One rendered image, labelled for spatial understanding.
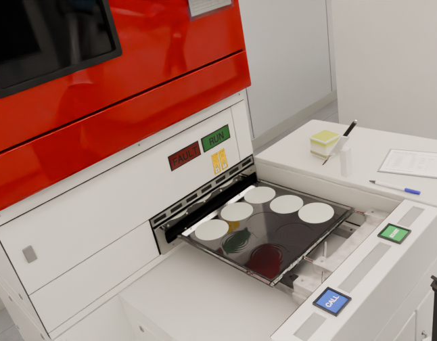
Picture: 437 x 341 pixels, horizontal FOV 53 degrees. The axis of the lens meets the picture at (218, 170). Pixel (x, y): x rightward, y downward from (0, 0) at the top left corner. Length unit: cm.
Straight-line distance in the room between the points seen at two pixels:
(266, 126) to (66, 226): 292
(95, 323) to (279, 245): 55
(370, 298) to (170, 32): 77
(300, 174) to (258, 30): 241
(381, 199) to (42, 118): 88
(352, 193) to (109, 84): 73
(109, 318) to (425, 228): 86
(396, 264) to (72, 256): 77
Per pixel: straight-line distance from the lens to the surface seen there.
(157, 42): 113
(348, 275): 100
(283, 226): 125
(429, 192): 126
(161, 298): 123
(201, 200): 136
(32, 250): 112
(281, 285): 115
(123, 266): 128
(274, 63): 386
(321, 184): 136
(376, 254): 105
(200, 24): 122
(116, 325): 136
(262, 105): 380
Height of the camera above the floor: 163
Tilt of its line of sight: 27 degrees down
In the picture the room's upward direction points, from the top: 12 degrees counter-clockwise
